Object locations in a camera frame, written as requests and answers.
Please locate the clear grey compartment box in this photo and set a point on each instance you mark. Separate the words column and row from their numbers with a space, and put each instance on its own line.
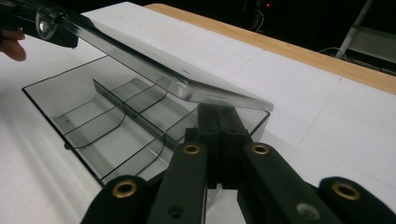
column 186, row 84

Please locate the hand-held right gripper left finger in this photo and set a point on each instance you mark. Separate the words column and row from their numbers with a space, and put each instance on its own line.
column 210, row 130

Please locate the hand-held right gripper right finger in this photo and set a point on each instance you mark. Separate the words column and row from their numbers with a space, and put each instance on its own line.
column 232, row 133

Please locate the white-framed desk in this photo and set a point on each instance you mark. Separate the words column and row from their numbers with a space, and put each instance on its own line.
column 370, row 40

